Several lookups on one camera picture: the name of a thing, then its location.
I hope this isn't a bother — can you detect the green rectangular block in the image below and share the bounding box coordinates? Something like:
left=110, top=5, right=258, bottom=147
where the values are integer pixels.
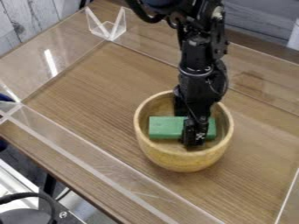
left=146, top=115, right=217, bottom=141

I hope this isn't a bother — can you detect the brown wooden bowl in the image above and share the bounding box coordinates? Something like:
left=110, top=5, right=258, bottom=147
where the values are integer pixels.
left=133, top=90, right=234, bottom=172

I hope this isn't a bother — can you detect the clear acrylic front barrier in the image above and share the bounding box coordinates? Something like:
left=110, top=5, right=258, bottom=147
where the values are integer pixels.
left=0, top=87, right=224, bottom=224

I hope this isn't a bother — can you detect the black metal base plate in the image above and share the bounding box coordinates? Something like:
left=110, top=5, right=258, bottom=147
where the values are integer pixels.
left=0, top=198, right=88, bottom=224

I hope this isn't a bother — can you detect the black table leg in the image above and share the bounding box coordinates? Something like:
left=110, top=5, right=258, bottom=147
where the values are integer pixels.
left=42, top=174, right=57, bottom=196

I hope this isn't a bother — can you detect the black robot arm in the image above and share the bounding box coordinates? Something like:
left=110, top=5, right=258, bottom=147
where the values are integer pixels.
left=125, top=0, right=229, bottom=147

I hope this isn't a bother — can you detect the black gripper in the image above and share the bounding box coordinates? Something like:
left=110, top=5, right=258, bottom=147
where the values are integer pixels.
left=172, top=66, right=229, bottom=148

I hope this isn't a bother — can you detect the clear acrylic corner bracket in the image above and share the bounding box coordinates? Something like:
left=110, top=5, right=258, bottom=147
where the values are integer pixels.
left=85, top=7, right=126, bottom=42

